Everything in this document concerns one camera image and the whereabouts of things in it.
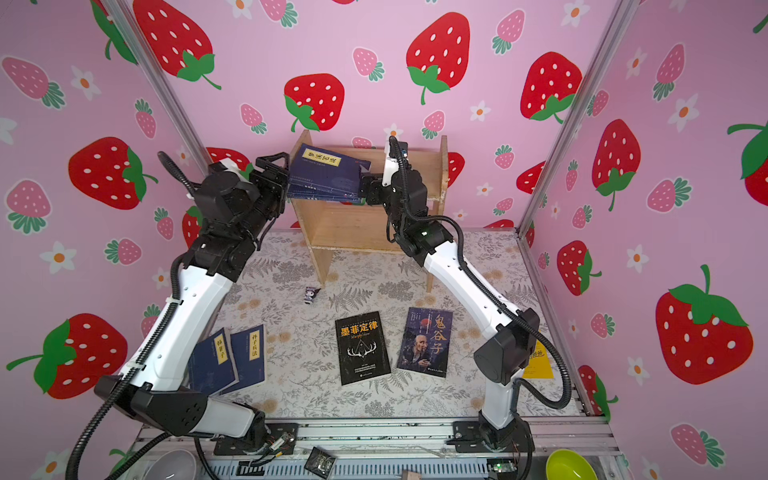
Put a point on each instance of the wooden two-tier shelf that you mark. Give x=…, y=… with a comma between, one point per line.
x=329, y=227

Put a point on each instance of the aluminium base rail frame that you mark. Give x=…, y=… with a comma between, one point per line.
x=428, y=448

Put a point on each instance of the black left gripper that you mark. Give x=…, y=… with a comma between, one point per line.
x=273, y=191

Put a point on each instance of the lime green bowl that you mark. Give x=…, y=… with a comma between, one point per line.
x=566, y=464

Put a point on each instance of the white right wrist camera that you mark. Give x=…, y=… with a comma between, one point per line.
x=391, y=164

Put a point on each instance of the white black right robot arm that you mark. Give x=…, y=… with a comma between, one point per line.
x=507, y=330

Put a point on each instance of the navy book behind left arm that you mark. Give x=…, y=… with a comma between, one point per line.
x=249, y=358

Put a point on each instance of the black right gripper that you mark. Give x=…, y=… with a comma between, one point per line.
x=367, y=183

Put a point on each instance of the navy book yellow label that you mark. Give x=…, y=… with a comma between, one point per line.
x=296, y=191

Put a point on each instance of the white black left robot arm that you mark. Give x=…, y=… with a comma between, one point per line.
x=237, y=210

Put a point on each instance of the aluminium corner post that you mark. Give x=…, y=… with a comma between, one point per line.
x=128, y=27
x=615, y=31

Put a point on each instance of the dark old man book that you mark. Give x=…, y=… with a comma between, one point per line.
x=426, y=342

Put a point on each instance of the left aluminium corner post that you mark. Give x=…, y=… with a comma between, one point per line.
x=128, y=27

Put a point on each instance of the black antler cover book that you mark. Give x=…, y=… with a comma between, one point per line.
x=362, y=349

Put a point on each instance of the right aluminium corner post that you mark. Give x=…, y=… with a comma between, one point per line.
x=615, y=31

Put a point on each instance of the grey bowl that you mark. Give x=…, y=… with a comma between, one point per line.
x=174, y=465

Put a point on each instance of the small black electronic module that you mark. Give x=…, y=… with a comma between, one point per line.
x=320, y=463

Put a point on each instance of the Kuromi toy figurine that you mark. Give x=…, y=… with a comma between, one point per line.
x=311, y=294

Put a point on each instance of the yellow cartoon cover book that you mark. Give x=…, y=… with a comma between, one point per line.
x=539, y=366

